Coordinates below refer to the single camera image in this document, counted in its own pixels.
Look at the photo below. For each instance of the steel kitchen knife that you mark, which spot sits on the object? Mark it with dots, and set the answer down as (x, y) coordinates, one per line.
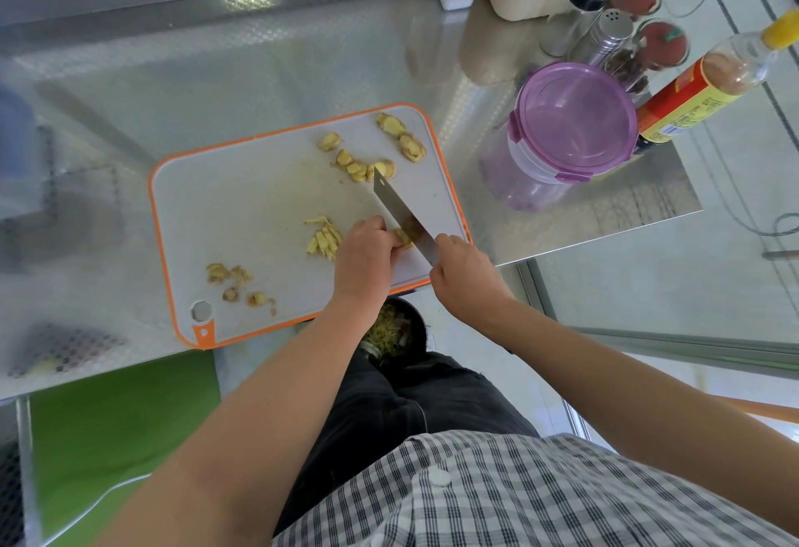
(402, 212)

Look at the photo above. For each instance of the green plastic sheet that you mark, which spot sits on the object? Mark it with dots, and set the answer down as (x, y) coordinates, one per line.
(106, 428)

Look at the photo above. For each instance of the white cutting board orange rim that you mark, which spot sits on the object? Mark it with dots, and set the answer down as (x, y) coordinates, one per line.
(262, 209)

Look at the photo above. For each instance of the pile of ginger strips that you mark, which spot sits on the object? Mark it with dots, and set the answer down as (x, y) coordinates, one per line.
(324, 239)

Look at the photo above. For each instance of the person's right fingers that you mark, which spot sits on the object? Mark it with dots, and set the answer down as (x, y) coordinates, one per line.
(449, 247)

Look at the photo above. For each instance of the steel shaker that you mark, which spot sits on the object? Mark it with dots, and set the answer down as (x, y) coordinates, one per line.
(602, 38)

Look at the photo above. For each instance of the wooden stick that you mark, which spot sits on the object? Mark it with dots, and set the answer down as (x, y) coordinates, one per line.
(758, 409)

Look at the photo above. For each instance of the person's left forearm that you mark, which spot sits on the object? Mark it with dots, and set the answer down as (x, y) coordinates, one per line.
(262, 428)

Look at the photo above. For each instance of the person's left thumb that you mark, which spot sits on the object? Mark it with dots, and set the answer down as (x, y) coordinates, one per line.
(395, 246)

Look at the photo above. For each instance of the group of ginger slices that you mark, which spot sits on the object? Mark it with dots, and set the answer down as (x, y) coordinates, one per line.
(357, 169)

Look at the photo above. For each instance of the black trousers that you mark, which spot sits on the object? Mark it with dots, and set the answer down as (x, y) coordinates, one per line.
(399, 409)

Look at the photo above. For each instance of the person's right forearm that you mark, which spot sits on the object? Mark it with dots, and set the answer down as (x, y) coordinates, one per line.
(624, 403)

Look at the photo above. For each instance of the purple lidded plastic container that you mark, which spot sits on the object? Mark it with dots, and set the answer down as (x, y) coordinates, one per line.
(562, 128)

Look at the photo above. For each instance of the black waste bin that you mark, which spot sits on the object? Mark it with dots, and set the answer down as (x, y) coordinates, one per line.
(393, 331)

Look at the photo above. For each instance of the person's right hand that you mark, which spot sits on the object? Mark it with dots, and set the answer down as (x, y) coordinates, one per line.
(465, 281)

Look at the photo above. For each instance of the ginger chunk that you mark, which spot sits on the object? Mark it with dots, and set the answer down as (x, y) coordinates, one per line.
(404, 235)

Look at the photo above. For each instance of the checked shirt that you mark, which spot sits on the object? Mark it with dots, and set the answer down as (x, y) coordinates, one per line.
(530, 496)

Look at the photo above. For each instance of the scattered ginger peel scraps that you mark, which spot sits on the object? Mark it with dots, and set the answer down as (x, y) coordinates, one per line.
(232, 281)

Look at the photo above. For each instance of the person's left hand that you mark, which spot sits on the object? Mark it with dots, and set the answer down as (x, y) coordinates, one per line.
(362, 265)

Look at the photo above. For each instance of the glass jar with dark spices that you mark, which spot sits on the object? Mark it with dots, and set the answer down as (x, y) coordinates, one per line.
(626, 67)

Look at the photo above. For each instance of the sauce bottle with yellow cap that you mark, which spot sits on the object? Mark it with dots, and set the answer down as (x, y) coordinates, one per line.
(693, 94)

